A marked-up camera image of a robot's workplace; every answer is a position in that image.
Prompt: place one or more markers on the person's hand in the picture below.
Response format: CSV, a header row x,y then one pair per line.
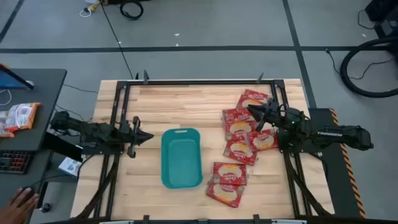
x,y
17,208

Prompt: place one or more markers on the orange snack bag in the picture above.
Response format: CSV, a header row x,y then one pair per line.
x,y
23,115

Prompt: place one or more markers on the black table clamp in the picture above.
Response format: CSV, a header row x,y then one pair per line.
x,y
256,219
145,219

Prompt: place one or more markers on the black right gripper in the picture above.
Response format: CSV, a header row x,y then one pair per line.
x,y
275,113

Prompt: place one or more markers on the black equipment case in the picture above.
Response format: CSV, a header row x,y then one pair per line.
x,y
384,12

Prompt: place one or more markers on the black desk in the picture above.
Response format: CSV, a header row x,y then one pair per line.
x,y
46,109

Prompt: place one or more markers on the black aluminium table frame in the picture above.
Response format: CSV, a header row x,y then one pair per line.
x,y
202,82

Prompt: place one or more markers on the small white box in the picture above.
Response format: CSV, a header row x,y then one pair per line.
x,y
70,166

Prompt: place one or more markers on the black keyboard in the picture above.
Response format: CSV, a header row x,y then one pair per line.
x,y
15,161

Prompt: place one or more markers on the black round knob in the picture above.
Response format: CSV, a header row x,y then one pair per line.
x,y
45,207

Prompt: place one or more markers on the teal plastic basket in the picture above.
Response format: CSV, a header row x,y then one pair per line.
x,y
180,158

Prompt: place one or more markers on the red popcorn bag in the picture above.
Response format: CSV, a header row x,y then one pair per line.
x,y
225,194
262,141
234,115
256,94
245,102
239,151
238,129
230,172

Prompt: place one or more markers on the black mat with hazard stripe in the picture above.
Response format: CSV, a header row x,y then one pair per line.
x,y
331,177

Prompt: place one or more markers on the tilted computer screen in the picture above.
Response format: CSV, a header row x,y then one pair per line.
x,y
12,80

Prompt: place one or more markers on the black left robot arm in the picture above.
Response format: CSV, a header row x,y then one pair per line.
x,y
93,132

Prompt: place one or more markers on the black control box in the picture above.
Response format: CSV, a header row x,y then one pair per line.
x,y
62,146

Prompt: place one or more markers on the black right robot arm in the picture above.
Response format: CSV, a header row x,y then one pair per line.
x,y
335,134

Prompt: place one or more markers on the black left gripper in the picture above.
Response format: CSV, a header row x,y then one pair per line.
x,y
132,133

